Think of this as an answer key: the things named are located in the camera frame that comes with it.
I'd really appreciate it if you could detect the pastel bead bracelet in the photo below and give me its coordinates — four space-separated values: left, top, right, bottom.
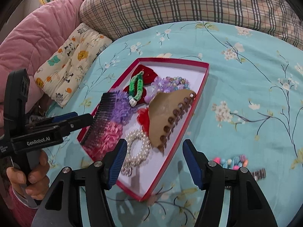
212 154 250 171

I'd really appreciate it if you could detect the cartoon animal print pillow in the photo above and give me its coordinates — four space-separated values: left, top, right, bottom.
34 23 112 108

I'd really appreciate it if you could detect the dark rhinestone hair clip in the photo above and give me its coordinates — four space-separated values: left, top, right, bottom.
251 168 266 181

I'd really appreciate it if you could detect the plaid pillow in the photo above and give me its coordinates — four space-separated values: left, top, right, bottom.
80 0 302 48

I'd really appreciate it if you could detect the red cardboard tray box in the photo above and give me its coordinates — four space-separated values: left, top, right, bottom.
77 57 210 202

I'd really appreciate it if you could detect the pink quilted blanket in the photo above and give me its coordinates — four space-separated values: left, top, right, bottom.
0 0 93 128

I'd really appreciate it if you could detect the red velvet bow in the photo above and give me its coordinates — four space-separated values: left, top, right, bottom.
123 64 158 105

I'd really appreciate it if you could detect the teal floral bed sheet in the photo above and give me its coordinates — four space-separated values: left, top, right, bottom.
42 20 303 227

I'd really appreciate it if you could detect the person's left hand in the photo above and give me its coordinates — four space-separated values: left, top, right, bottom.
6 150 50 200

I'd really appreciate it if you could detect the purple Kuromi hair scrunchie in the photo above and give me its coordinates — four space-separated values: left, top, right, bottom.
144 76 178 104

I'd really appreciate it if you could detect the green knitted hair clip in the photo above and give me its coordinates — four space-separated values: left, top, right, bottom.
128 71 144 108

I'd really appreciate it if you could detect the beige claw hair clip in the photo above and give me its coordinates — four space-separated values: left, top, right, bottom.
148 89 196 153

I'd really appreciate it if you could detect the red flower hair clip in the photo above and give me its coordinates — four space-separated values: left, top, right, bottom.
137 107 150 136

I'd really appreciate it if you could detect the white pearl bracelet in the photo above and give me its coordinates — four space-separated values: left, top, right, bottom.
120 129 152 177

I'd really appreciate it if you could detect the black plastic comb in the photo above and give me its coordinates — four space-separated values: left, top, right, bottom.
80 92 117 149

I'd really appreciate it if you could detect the purple bead flower scrunchie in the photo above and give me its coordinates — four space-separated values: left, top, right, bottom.
110 89 137 126

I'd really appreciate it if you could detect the pink fluffy scrunchie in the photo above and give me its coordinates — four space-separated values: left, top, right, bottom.
83 121 123 161

